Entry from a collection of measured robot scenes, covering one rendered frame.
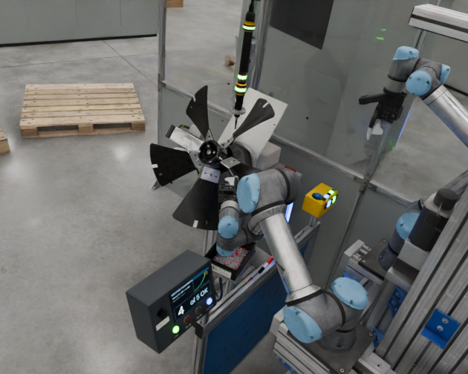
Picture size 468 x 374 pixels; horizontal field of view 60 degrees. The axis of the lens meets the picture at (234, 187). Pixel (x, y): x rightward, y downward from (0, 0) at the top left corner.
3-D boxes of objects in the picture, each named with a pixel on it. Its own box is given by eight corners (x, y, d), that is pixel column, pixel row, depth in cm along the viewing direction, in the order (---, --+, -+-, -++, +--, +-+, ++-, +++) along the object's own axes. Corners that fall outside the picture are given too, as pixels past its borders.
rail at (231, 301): (310, 229, 222) (314, 218, 217) (317, 233, 220) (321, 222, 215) (194, 334, 162) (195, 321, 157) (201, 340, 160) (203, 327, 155)
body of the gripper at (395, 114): (391, 125, 156) (402, 96, 149) (370, 117, 160) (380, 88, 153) (398, 120, 161) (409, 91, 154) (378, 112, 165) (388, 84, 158)
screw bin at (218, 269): (223, 240, 203) (225, 229, 199) (254, 253, 198) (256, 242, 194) (202, 267, 187) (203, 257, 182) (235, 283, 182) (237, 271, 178)
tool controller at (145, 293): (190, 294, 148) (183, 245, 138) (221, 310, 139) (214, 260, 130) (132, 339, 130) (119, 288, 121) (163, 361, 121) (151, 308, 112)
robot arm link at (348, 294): (366, 322, 132) (379, 294, 124) (336, 338, 126) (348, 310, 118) (341, 294, 140) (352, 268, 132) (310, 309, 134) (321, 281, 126)
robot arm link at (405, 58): (418, 54, 141) (394, 47, 144) (406, 84, 147) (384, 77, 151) (424, 50, 146) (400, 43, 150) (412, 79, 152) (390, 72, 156)
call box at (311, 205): (316, 198, 214) (322, 181, 208) (333, 207, 209) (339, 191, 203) (300, 211, 203) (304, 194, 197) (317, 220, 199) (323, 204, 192)
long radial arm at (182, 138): (224, 154, 219) (215, 148, 208) (217, 166, 219) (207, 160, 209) (186, 133, 232) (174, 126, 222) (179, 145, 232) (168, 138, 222)
